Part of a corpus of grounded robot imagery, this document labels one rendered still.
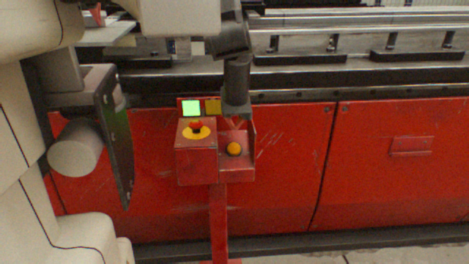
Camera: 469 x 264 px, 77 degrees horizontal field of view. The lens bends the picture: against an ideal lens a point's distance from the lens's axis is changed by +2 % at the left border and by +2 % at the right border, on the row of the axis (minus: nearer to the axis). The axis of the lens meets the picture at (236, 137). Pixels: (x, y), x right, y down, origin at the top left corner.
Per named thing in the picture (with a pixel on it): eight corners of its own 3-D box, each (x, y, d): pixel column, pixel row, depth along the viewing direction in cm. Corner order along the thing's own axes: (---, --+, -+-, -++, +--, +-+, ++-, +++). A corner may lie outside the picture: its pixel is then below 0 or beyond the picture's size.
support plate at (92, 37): (30, 48, 66) (28, 42, 66) (75, 26, 89) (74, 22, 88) (112, 46, 68) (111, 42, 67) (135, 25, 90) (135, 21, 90)
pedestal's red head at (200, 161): (178, 186, 75) (170, 125, 66) (182, 152, 89) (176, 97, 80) (254, 182, 77) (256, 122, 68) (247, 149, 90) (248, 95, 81)
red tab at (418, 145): (390, 157, 106) (396, 140, 102) (388, 153, 108) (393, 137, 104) (430, 155, 107) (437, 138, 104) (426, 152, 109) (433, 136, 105)
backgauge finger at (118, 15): (92, 25, 93) (89, 7, 91) (114, 12, 115) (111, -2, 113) (131, 24, 94) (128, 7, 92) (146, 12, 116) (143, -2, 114)
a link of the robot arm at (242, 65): (223, 60, 56) (253, 60, 57) (223, 43, 61) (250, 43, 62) (223, 89, 61) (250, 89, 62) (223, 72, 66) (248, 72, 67)
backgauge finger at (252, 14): (237, 23, 97) (237, 6, 94) (231, 12, 119) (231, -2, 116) (272, 22, 98) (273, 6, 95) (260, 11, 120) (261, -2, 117)
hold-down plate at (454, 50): (376, 61, 96) (378, 53, 94) (368, 57, 100) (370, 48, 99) (462, 59, 98) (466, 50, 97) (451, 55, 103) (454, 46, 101)
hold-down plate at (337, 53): (255, 65, 93) (255, 56, 91) (253, 61, 98) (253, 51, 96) (346, 63, 95) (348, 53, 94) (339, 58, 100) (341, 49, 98)
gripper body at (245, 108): (246, 91, 72) (248, 64, 67) (251, 119, 65) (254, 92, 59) (220, 92, 71) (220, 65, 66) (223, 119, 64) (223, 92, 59)
